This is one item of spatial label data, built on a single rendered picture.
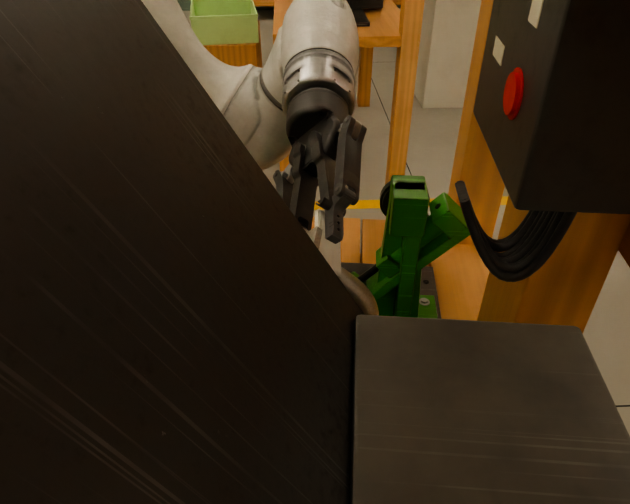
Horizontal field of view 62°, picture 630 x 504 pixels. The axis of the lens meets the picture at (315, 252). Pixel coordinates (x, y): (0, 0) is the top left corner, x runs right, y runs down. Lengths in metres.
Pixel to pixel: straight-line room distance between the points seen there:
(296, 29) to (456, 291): 0.57
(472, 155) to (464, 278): 0.24
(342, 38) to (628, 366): 1.91
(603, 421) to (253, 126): 0.57
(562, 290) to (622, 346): 1.75
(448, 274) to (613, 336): 1.46
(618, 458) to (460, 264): 0.76
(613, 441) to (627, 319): 2.18
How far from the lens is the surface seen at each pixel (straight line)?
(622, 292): 2.72
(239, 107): 0.78
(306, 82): 0.64
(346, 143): 0.55
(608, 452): 0.40
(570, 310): 0.72
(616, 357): 2.38
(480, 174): 1.08
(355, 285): 0.53
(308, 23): 0.71
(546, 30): 0.35
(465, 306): 1.01
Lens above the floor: 1.54
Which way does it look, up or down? 36 degrees down
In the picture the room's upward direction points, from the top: straight up
